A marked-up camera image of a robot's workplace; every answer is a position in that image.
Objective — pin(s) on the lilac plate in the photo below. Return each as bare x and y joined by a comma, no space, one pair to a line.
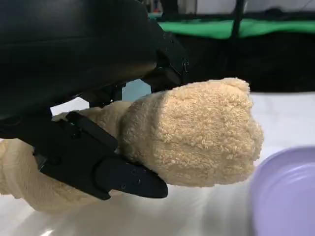
290,196

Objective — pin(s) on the black pole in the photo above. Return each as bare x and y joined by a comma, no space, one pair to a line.
237,19

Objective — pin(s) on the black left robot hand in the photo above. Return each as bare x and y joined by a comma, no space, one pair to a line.
73,49

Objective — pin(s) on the black cloth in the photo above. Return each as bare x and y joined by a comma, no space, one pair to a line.
258,64

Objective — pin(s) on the beige towel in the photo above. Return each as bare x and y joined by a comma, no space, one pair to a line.
197,135

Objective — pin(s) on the green cloth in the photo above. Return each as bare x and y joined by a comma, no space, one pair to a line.
201,28

